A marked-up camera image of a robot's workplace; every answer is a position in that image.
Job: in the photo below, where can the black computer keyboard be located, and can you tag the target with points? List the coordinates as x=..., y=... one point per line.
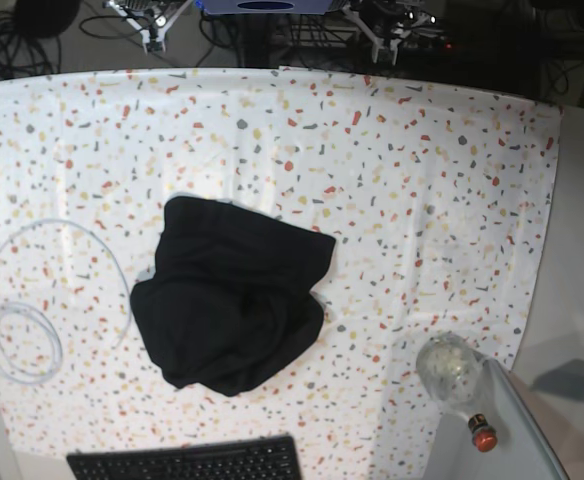
x=266, y=458

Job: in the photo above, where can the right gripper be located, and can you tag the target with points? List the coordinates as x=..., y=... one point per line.
x=155, y=17

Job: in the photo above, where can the terrazzo patterned tablecloth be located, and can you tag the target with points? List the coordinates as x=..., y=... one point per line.
x=438, y=198

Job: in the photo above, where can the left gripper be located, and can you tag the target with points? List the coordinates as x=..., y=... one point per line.
x=386, y=21

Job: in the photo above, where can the frosted glass panel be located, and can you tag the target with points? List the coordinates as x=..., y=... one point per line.
x=522, y=452

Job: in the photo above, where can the clear plastic bottle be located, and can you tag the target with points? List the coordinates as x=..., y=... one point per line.
x=452, y=374

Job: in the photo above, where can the black power strip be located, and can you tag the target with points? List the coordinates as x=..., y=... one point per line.
x=434, y=46

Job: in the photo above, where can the black round floor object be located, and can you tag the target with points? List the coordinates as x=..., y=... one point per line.
x=43, y=19

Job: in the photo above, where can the black t-shirt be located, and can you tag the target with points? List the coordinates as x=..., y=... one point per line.
x=230, y=302

